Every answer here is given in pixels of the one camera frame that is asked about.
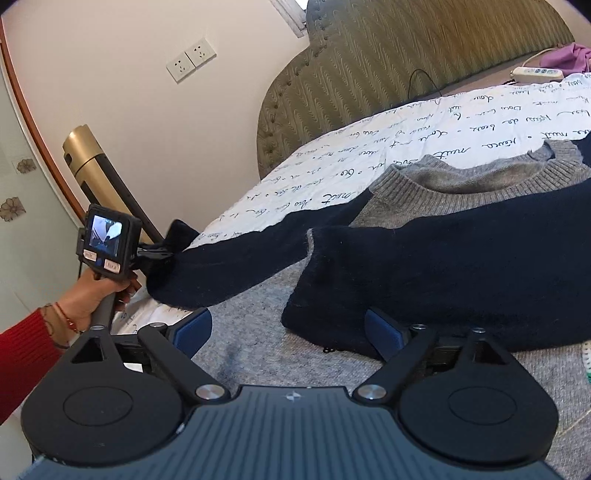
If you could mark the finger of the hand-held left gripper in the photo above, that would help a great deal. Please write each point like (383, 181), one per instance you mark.
(157, 253)

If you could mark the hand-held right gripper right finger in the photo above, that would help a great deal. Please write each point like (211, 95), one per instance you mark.
(383, 332)

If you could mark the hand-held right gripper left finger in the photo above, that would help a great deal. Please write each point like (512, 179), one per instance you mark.
(194, 330)

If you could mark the grey and navy knit sweater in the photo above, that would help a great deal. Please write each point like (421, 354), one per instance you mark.
(461, 258)

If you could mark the person's left forearm red sleeve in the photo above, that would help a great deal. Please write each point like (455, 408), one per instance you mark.
(23, 360)

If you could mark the person's left hand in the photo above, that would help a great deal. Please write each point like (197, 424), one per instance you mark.
(83, 300)

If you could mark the gold and black tower appliance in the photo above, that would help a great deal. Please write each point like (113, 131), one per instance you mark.
(92, 161)

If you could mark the frosted floral glass door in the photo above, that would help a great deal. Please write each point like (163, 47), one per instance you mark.
(27, 230)

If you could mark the white blanket with script print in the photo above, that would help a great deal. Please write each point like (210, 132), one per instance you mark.
(369, 134)

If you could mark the white green knitted cloth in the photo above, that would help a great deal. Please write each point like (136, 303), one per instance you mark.
(586, 362)

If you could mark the green padded headboard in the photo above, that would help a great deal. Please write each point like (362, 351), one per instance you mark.
(369, 55)

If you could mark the white power strip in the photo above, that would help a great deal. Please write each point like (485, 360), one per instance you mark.
(538, 74)

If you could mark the purple cloth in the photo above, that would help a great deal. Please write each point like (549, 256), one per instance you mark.
(568, 57)

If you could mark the wooden door frame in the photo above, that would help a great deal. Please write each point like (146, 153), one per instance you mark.
(32, 115)

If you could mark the white window frame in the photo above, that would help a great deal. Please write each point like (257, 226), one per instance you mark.
(301, 21)

